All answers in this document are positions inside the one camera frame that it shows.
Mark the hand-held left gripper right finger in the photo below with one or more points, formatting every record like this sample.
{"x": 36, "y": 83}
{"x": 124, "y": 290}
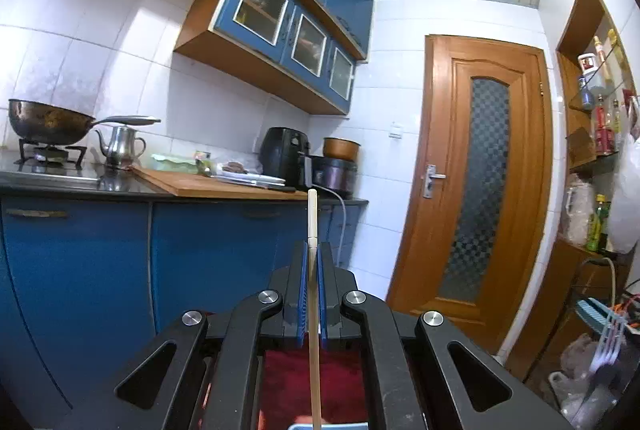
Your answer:
{"x": 322, "y": 300}

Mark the wooden door with glass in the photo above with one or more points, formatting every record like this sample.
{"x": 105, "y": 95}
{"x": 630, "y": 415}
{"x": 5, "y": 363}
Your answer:
{"x": 430, "y": 210}

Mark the dark metal wok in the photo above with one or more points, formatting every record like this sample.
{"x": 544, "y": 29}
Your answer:
{"x": 45, "y": 122}

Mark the pale green container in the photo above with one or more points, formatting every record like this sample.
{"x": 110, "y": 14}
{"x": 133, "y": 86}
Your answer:
{"x": 172, "y": 162}

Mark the brown pot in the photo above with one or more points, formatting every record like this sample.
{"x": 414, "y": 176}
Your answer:
{"x": 341, "y": 148}

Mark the wooden cutting board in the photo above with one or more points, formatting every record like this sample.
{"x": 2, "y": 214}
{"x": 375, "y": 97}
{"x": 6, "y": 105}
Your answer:
{"x": 200, "y": 187}

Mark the black gas stove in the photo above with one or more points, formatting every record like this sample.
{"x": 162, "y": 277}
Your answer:
{"x": 50, "y": 155}

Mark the light blue utensil holder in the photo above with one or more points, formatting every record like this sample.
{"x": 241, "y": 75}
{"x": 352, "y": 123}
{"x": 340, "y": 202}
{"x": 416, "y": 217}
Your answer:
{"x": 300, "y": 427}

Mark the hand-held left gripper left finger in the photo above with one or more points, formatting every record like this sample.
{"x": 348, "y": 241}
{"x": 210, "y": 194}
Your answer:
{"x": 302, "y": 300}

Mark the wooden wall shelf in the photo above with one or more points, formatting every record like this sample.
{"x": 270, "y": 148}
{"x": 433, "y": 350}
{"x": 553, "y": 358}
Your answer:
{"x": 575, "y": 280}

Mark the red floral plush blanket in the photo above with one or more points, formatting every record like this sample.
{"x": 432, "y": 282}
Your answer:
{"x": 340, "y": 385}

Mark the white light switch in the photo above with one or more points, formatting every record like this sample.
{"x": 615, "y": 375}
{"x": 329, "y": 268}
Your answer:
{"x": 396, "y": 130}

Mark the dark rice cooker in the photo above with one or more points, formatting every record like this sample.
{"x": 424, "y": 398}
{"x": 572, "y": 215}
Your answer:
{"x": 332, "y": 175}

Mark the plate with dark food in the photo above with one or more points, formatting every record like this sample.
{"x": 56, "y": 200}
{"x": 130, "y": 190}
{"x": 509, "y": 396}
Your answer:
{"x": 235, "y": 167}

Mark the group of shelf bottles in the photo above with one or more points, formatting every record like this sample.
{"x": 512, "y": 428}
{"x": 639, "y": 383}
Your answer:
{"x": 602, "y": 129}

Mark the clear plastic bag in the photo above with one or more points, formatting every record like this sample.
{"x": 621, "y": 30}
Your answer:
{"x": 575, "y": 360}

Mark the light wooden chopstick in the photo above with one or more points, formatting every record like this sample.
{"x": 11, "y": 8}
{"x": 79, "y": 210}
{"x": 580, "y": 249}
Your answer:
{"x": 312, "y": 220}

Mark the white plastic bag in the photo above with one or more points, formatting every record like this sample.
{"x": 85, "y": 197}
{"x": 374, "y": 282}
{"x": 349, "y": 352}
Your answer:
{"x": 627, "y": 200}

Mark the black metal rack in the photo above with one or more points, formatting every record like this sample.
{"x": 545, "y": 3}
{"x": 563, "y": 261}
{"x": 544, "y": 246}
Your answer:
{"x": 592, "y": 262}

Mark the steel kettle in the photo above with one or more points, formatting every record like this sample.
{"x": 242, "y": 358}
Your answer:
{"x": 120, "y": 147}

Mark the glass-door blue wall cabinet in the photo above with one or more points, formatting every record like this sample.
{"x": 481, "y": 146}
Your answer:
{"x": 260, "y": 9}

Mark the clear plastic jar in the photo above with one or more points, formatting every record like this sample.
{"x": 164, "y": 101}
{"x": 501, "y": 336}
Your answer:
{"x": 577, "y": 210}

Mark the green bottle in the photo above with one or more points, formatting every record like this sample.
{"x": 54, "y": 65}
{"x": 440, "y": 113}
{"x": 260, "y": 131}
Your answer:
{"x": 597, "y": 222}

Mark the light blue ribbed panel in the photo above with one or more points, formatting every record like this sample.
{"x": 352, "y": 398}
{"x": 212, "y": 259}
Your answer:
{"x": 595, "y": 315}

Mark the black air fryer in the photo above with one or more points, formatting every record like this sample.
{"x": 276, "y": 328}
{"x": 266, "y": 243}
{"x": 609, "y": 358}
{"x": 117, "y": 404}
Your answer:
{"x": 282, "y": 149}

